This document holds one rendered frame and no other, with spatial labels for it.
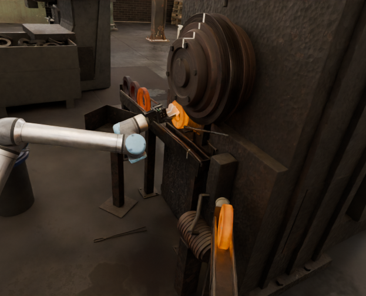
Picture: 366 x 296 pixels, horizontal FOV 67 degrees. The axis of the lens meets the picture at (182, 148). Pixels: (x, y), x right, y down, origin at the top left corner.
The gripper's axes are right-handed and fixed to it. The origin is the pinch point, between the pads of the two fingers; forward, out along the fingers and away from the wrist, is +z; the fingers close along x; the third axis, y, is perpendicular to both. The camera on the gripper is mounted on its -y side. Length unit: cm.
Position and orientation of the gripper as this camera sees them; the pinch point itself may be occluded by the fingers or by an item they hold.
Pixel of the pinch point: (179, 111)
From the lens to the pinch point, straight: 153.5
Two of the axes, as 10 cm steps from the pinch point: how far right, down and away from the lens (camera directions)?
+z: 8.7, -4.0, 2.8
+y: -1.6, -7.7, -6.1
